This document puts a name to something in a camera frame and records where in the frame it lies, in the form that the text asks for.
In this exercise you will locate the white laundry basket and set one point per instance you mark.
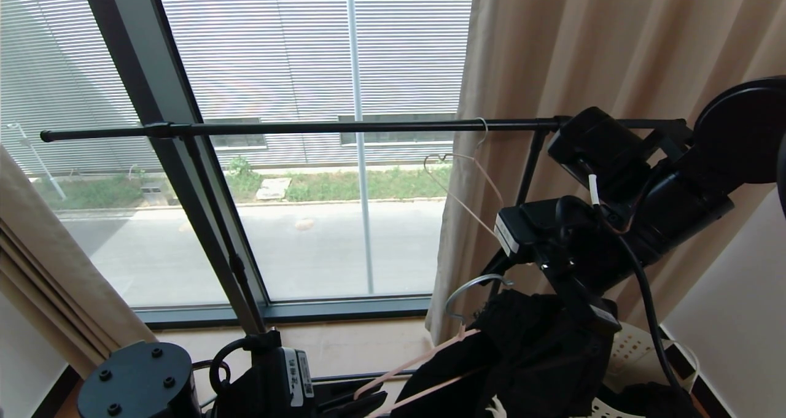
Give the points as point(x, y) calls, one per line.
point(632, 344)

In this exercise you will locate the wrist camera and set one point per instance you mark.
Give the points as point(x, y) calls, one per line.
point(276, 381)
point(540, 228)

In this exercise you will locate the black clothes rack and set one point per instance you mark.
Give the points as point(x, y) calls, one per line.
point(163, 129)

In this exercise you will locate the pink clothes hanger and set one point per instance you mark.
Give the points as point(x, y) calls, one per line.
point(466, 204)
point(417, 364)

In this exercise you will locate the black shorts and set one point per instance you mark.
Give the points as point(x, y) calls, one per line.
point(528, 356)

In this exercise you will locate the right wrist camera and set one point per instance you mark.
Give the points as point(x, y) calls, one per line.
point(540, 228)

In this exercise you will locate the beige curtain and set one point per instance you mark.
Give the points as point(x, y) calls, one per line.
point(583, 50)
point(49, 270)

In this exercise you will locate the window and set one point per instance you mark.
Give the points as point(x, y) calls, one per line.
point(276, 68)

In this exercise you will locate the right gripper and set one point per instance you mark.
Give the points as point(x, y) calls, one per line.
point(583, 295)

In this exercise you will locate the black t-shirt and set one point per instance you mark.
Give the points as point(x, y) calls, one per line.
point(651, 402)

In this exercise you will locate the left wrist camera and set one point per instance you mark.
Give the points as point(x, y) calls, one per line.
point(276, 381)

